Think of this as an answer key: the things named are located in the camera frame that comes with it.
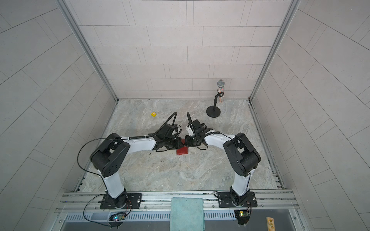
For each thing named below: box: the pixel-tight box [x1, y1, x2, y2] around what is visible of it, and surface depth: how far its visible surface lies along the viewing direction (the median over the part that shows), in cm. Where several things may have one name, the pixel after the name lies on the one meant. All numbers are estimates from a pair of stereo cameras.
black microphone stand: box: [206, 88, 225, 118], surface depth 110 cm
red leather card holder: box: [176, 138, 189, 155], surface depth 90 cm
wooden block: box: [266, 216, 276, 231], surface depth 66 cm
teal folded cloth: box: [169, 197, 206, 231], surface depth 68 cm
